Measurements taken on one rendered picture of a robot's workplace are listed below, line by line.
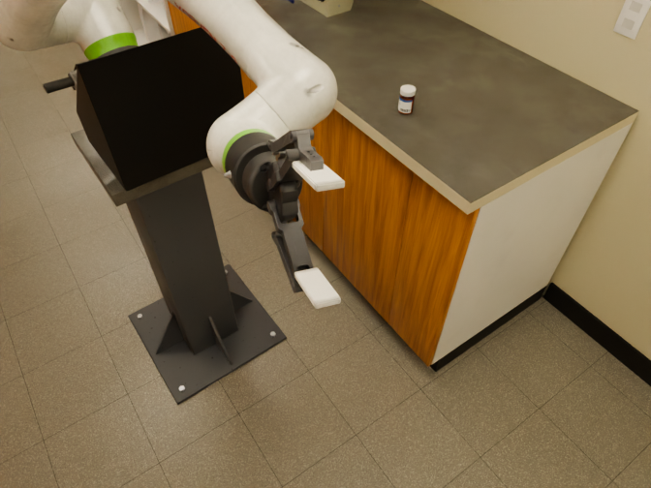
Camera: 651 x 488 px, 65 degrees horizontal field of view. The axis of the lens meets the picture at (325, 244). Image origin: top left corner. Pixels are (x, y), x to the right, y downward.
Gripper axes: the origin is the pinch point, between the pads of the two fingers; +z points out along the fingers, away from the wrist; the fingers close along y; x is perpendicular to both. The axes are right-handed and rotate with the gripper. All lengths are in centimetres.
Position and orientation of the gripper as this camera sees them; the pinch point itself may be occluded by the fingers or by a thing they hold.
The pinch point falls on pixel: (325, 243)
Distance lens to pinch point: 52.2
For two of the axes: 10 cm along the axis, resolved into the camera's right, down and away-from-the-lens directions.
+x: -9.2, 1.7, -3.4
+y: -0.1, 8.8, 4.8
